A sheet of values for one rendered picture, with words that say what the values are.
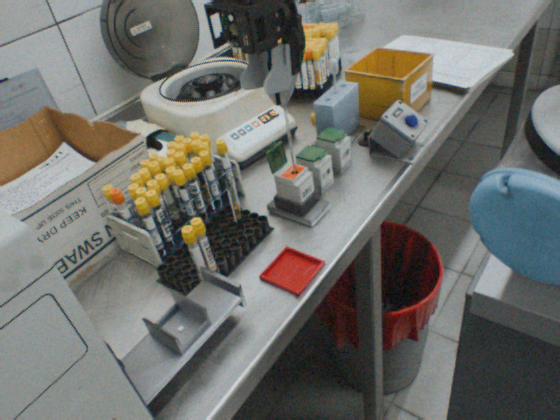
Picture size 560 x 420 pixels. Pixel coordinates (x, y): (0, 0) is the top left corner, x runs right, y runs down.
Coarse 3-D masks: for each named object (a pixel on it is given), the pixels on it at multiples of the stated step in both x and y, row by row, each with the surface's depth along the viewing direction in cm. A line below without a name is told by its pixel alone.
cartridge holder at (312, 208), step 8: (272, 200) 77; (280, 200) 74; (288, 200) 73; (304, 200) 72; (312, 200) 73; (320, 200) 75; (272, 208) 76; (280, 208) 75; (288, 208) 74; (296, 208) 72; (304, 208) 72; (312, 208) 74; (320, 208) 74; (328, 208) 75; (288, 216) 74; (296, 216) 73; (304, 216) 73; (312, 216) 72; (320, 216) 73; (312, 224) 72
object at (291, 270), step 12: (288, 252) 68; (300, 252) 67; (276, 264) 67; (288, 264) 67; (300, 264) 66; (312, 264) 66; (324, 264) 65; (264, 276) 65; (276, 276) 65; (288, 276) 65; (300, 276) 64; (312, 276) 63; (288, 288) 62; (300, 288) 62
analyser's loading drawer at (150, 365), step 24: (216, 288) 60; (240, 288) 57; (168, 312) 56; (192, 312) 56; (216, 312) 57; (168, 336) 51; (192, 336) 53; (144, 360) 53; (168, 360) 52; (144, 384) 50
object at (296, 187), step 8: (288, 168) 72; (296, 168) 72; (304, 168) 72; (280, 176) 71; (288, 176) 71; (296, 176) 70; (304, 176) 71; (312, 176) 72; (280, 184) 72; (288, 184) 71; (296, 184) 70; (304, 184) 71; (312, 184) 73; (280, 192) 73; (288, 192) 72; (296, 192) 71; (304, 192) 72; (312, 192) 74; (296, 200) 72
